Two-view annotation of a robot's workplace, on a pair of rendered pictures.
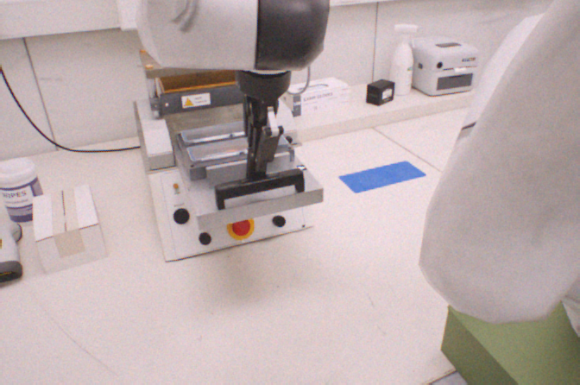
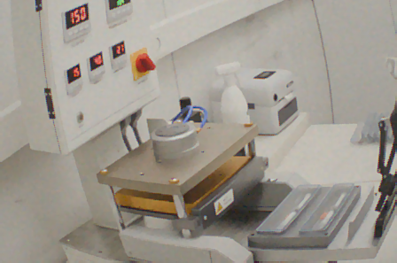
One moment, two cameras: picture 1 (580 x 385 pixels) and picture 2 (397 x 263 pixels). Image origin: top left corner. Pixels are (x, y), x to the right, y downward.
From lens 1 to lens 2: 0.85 m
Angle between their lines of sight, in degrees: 35
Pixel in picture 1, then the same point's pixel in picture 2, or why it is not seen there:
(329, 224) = not seen: hidden behind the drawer
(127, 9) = (68, 126)
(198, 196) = (354, 243)
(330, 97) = not seen: hidden behind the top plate
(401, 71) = (242, 117)
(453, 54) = (280, 82)
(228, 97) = (244, 186)
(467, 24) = (239, 51)
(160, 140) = (235, 249)
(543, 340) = not seen: outside the picture
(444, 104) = (292, 136)
